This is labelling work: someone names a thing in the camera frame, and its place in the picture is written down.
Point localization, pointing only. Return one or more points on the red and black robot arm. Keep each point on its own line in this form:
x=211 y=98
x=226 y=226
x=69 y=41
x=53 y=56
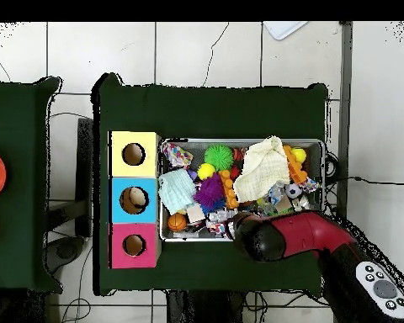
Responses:
x=306 y=232

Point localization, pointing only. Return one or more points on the wooden box with three holes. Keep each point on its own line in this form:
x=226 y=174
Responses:
x=134 y=168

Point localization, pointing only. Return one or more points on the yellow plastic ball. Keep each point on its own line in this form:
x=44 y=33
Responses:
x=206 y=171

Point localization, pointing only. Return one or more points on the purple spiky rubber toy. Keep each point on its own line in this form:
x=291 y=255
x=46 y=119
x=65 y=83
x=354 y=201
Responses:
x=208 y=191

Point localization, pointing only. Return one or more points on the green spiky rubber ball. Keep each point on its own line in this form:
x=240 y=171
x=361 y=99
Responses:
x=219 y=157

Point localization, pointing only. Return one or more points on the mint green knitted cloth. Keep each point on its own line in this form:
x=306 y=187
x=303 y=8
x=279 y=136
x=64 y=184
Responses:
x=176 y=190

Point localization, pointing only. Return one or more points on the orange toy building brick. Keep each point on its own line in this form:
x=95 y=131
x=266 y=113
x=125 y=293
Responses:
x=296 y=170
x=229 y=191

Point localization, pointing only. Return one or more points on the cream knitted cloth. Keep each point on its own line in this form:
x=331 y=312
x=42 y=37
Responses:
x=262 y=171

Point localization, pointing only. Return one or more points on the dark green table cloth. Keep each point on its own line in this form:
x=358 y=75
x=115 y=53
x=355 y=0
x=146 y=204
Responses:
x=20 y=134
x=205 y=111

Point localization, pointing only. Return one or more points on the white tray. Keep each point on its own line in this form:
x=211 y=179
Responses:
x=282 y=28

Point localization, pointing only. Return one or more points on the grey metal bar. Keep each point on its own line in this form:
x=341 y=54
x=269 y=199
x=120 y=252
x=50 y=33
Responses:
x=345 y=67

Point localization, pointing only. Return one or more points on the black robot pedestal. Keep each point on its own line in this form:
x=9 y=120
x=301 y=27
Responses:
x=202 y=309

